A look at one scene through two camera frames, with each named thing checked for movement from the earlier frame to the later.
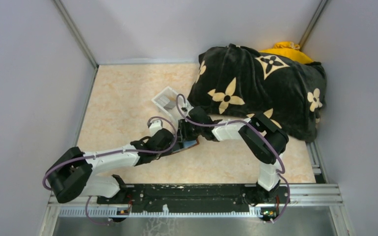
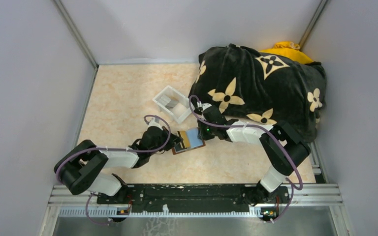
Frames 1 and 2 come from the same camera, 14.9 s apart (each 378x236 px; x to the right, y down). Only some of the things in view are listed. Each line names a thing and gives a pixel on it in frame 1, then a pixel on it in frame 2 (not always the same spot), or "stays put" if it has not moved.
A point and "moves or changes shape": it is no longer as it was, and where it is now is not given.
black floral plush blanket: x=235 y=81 stays put
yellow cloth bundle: x=289 y=50 stays put
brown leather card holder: x=187 y=143 moves or changes shape
